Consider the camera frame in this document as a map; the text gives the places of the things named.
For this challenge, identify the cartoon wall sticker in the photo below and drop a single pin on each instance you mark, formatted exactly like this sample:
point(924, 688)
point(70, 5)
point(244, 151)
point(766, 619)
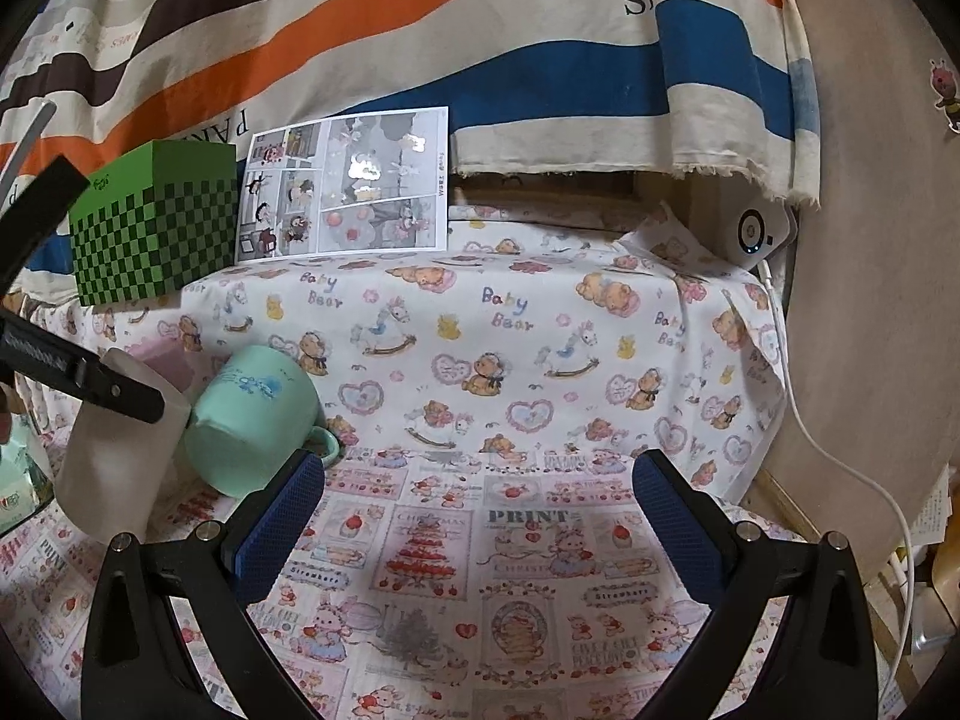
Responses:
point(946, 90)

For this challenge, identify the printed paper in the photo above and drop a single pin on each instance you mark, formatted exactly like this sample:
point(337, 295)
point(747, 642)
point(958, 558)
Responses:
point(934, 506)

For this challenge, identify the comic printed card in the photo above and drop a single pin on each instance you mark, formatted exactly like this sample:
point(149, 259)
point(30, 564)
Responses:
point(352, 180)

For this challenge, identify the bear printed cloth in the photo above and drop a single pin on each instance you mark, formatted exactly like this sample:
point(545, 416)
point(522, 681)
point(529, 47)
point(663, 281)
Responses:
point(525, 345)

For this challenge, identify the striped cloth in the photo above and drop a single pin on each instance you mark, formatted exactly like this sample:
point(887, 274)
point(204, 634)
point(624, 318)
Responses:
point(450, 22)

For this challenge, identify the mint green cup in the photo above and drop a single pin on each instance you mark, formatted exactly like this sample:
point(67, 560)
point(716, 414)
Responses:
point(247, 420)

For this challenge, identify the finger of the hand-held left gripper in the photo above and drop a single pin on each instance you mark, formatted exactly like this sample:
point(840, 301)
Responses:
point(45, 202)
point(97, 379)

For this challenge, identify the strawberry printed cloth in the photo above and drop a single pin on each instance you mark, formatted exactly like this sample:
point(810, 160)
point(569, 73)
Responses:
point(465, 577)

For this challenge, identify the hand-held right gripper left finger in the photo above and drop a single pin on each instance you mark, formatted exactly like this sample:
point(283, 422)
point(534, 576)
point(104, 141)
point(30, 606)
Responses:
point(281, 525)

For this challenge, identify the green packet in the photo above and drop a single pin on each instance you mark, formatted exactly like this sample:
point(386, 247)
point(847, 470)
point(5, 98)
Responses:
point(19, 491)

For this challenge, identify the green checkered box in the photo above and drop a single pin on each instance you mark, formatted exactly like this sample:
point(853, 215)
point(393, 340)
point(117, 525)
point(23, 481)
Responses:
point(157, 232)

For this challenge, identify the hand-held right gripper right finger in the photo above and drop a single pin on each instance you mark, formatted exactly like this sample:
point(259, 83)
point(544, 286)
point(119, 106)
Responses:
point(675, 532)

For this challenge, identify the white cup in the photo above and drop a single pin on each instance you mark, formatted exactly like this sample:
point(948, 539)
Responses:
point(112, 465)

